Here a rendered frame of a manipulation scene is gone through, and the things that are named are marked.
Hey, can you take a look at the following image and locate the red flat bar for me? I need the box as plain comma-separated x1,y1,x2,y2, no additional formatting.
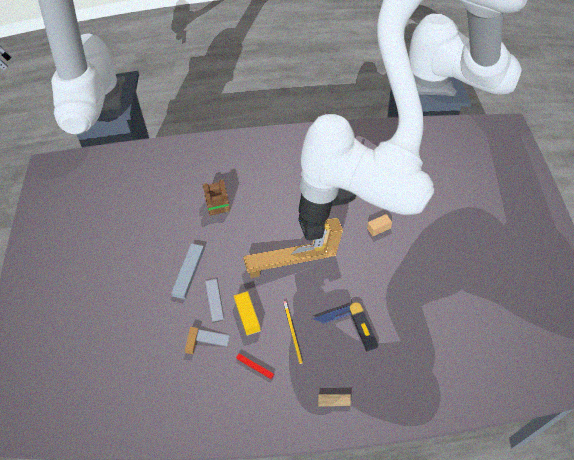
236,354,274,379

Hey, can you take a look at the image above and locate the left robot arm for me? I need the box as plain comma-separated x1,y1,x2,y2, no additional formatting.
301,0,527,215

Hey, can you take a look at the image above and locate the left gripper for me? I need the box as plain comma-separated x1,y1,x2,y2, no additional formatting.
298,172,356,248

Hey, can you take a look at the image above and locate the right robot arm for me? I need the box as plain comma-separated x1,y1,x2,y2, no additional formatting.
38,0,126,134

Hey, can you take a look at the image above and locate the yellow rectangular block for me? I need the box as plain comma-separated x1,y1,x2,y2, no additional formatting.
234,292,261,336

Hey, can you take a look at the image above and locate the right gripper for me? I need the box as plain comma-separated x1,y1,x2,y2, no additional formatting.
0,45,12,70

